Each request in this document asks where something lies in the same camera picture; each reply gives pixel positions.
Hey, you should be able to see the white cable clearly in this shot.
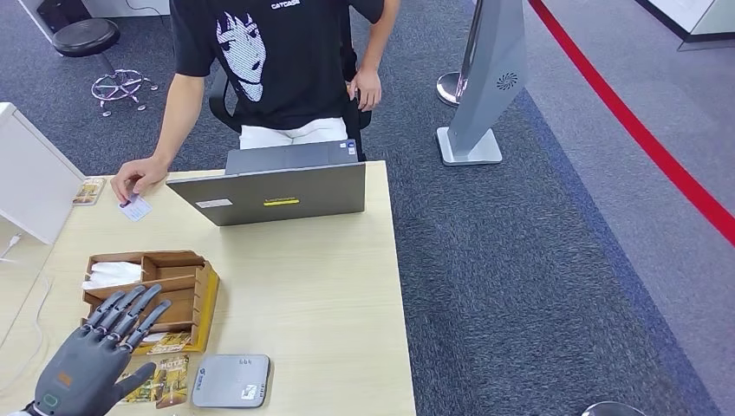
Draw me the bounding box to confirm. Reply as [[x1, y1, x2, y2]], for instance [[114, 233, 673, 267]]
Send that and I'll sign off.
[[0, 232, 55, 392]]

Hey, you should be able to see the wooden desk organizer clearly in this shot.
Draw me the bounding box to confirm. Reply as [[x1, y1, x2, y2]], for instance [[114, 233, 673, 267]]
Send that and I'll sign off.
[[81, 250, 215, 353]]

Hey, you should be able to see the grey card reader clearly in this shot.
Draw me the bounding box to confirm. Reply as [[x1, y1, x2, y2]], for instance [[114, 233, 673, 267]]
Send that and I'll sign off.
[[191, 354, 272, 410]]

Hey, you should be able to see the white ID card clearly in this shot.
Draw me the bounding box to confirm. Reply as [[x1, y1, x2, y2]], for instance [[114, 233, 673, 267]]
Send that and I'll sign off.
[[119, 193, 154, 224]]

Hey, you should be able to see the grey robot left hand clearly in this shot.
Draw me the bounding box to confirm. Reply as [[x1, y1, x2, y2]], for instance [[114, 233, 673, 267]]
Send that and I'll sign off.
[[31, 283, 172, 416]]

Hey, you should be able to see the person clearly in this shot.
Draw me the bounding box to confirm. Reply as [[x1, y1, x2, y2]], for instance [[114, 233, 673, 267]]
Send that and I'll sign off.
[[110, 0, 403, 203]]

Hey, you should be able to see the white counter with black base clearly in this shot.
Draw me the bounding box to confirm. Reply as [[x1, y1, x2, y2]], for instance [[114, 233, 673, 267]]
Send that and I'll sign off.
[[634, 0, 735, 53]]

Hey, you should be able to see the person's right hand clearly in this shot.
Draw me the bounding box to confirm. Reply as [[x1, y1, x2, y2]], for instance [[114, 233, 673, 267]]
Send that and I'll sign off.
[[110, 156, 171, 203]]

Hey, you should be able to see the grey laptop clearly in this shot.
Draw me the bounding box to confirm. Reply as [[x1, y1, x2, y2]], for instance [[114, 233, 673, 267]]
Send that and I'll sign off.
[[166, 139, 367, 228]]

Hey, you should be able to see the black computer case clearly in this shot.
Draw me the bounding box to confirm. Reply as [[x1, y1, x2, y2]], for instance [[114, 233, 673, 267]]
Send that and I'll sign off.
[[36, 0, 92, 33]]

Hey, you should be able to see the black office chair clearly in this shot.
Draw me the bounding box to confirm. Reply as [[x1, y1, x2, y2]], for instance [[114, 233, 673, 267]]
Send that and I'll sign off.
[[207, 5, 374, 162]]

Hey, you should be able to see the chrome stanchion base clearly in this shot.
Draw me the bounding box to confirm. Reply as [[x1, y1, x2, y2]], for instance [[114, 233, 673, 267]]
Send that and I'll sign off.
[[436, 71, 469, 108]]

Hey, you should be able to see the grey kiosk stand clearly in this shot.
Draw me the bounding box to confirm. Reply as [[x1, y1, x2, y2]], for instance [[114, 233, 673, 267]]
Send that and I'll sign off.
[[436, 0, 528, 167]]

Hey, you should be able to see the white cabinet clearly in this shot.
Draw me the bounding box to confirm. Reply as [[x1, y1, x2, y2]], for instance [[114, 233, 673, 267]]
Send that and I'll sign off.
[[0, 101, 88, 245]]

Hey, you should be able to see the person's left hand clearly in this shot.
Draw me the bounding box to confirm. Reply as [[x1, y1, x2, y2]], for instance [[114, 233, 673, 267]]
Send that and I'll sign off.
[[347, 68, 383, 113]]

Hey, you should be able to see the black round stool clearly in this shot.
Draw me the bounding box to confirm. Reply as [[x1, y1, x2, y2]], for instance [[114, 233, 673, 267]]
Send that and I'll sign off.
[[51, 18, 159, 119]]

